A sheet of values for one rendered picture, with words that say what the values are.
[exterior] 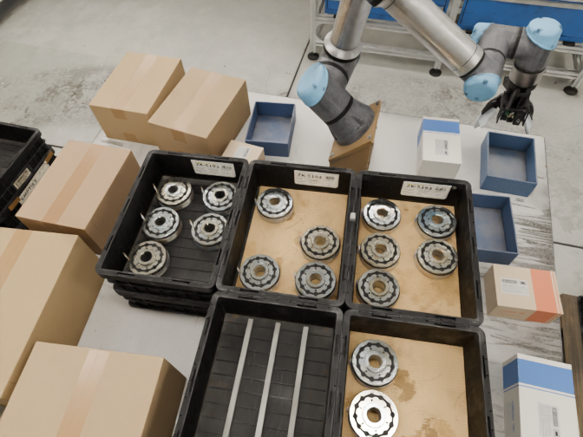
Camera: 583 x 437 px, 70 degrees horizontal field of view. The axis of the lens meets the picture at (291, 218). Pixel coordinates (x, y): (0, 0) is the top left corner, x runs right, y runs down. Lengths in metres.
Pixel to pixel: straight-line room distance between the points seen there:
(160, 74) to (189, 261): 0.77
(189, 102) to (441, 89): 1.86
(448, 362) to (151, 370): 0.66
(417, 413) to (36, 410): 0.80
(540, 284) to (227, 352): 0.83
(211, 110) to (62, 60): 2.23
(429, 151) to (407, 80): 1.57
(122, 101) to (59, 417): 1.00
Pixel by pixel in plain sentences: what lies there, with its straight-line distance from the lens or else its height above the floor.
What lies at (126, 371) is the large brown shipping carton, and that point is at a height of 0.90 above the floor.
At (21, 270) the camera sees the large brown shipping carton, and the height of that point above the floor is 0.90.
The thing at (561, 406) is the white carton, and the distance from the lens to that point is 1.18.
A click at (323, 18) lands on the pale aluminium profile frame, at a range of 2.92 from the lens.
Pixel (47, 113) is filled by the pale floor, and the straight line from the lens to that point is 3.17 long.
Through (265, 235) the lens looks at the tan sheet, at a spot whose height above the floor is 0.83.
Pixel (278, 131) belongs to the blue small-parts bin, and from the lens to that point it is 1.57.
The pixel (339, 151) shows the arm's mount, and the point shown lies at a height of 0.81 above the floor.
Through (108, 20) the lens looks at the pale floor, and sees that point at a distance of 3.85.
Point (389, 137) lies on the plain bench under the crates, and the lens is 1.57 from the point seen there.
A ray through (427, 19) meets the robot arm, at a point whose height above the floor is 1.28.
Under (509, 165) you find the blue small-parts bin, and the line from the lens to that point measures 1.60.
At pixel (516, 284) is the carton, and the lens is 1.26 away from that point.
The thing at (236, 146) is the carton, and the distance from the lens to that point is 1.44.
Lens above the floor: 1.81
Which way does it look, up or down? 57 degrees down
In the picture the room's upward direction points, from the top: 4 degrees counter-clockwise
